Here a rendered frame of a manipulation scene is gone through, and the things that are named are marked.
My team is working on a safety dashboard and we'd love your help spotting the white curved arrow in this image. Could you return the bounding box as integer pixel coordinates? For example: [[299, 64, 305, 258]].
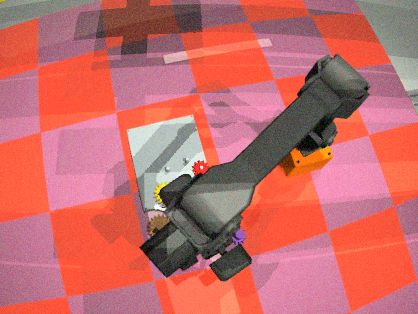
[[154, 204, 166, 211]]

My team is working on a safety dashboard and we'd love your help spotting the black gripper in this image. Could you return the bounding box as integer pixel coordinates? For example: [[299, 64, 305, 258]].
[[159, 174, 252, 282]]

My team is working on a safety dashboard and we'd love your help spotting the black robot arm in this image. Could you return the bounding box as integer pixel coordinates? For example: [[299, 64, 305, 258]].
[[139, 53, 371, 278]]

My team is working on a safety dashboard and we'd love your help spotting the red gear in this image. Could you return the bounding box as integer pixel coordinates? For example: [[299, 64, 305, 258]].
[[192, 160, 210, 175]]

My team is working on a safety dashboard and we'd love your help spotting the brown gear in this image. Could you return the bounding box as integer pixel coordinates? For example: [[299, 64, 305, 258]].
[[146, 214, 170, 238]]

